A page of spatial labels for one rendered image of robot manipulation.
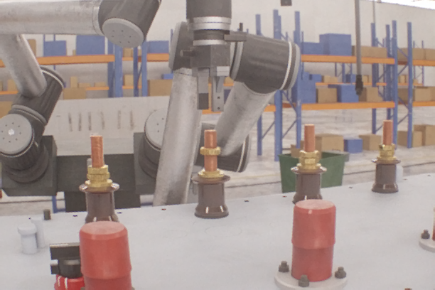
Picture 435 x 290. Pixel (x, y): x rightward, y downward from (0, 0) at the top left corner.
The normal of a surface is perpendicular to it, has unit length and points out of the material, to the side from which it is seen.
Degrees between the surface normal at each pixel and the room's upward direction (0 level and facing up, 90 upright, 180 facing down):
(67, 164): 90
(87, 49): 90
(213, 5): 90
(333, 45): 90
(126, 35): 144
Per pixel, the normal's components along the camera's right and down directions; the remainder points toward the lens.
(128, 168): 0.20, 0.10
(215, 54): 0.41, 0.09
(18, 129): 0.17, -0.41
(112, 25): -0.30, 0.79
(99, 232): -0.01, -0.99
